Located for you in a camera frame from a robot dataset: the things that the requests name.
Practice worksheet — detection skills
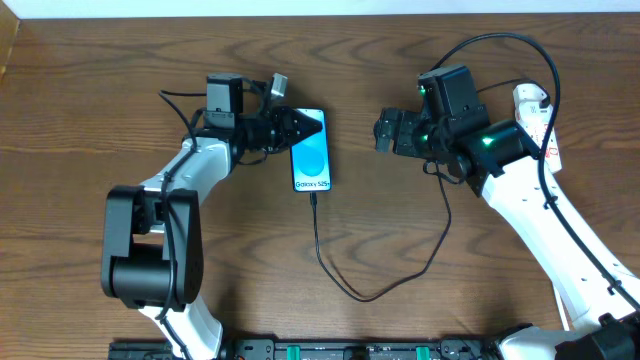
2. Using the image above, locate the black USB charging cable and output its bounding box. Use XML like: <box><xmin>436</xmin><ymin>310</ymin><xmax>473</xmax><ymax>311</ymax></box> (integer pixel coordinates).
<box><xmin>308</xmin><ymin>77</ymin><xmax>552</xmax><ymax>303</ymax></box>

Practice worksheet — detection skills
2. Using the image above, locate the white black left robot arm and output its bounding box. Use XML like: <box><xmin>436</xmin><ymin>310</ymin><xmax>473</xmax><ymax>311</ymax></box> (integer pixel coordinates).
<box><xmin>100</xmin><ymin>73</ymin><xmax>325</xmax><ymax>359</ymax></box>

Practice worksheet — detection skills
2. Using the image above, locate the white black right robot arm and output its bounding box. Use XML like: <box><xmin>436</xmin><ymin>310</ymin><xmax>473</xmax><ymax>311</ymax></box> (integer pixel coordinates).
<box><xmin>374</xmin><ymin>65</ymin><xmax>639</xmax><ymax>359</ymax></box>

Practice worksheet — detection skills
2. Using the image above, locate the white USB charger adapter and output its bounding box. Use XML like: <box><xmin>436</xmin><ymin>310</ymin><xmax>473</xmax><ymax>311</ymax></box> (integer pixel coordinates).
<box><xmin>513</xmin><ymin>82</ymin><xmax>553</xmax><ymax>127</ymax></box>

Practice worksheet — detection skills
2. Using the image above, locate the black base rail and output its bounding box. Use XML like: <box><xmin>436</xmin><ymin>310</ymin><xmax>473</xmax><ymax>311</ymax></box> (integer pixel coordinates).
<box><xmin>107</xmin><ymin>338</ymin><xmax>502</xmax><ymax>360</ymax></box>

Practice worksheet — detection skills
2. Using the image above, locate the white power strip cord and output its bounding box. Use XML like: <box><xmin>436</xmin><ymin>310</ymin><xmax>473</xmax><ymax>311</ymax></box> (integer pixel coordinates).
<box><xmin>553</xmin><ymin>287</ymin><xmax>571</xmax><ymax>331</ymax></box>

